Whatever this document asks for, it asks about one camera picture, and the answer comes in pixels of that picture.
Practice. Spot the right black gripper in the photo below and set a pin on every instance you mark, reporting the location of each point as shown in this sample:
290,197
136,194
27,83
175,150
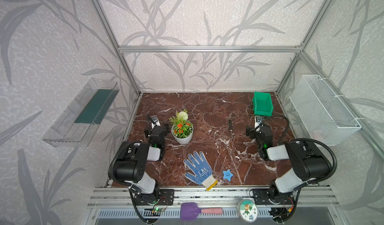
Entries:
256,130

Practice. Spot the black handled screwdriver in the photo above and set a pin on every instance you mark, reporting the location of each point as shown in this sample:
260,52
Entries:
231,128

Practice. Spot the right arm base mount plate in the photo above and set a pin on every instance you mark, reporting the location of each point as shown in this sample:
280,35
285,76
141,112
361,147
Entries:
259,196

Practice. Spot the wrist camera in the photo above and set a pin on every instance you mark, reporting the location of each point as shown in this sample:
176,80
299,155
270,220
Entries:
258,120
153,121

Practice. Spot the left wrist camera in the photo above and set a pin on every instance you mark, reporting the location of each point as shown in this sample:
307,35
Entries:
153,121

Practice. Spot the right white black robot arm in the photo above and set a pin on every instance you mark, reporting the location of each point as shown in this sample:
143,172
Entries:
312,161

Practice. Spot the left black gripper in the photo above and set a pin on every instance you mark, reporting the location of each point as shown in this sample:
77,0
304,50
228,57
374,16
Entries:
154,129

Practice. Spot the clear plastic wall shelf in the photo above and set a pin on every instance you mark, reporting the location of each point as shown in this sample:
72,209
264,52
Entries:
80,121

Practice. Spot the potted flower plant white pot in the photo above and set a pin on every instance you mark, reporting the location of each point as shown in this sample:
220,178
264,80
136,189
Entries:
182,129

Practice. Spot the white wire mesh basket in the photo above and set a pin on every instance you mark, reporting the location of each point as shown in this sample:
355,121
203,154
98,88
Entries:
321,109

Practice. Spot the blue star toy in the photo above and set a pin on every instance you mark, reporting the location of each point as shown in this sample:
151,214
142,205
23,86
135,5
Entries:
227,175

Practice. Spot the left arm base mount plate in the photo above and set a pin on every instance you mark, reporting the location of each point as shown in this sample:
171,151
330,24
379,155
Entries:
159,196

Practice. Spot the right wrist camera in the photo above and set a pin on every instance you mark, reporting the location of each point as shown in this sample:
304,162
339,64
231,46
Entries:
258,120

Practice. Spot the purple pink spatula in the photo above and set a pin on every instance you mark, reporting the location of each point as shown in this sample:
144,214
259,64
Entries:
190,211

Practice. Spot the pink object in basket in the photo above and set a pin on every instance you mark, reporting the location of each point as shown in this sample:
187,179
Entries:
317,135

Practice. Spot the blue dotted work glove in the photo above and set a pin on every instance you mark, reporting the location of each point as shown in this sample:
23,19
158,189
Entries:
201,172

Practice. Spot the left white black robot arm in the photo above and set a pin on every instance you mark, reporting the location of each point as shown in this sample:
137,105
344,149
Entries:
128,167

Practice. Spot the green plastic bin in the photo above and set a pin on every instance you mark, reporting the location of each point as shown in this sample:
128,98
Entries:
262,104

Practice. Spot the aluminium front rail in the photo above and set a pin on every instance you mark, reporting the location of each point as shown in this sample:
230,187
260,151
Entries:
221,196

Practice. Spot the round green sticker tin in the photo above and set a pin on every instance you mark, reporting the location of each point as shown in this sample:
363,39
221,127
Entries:
247,211

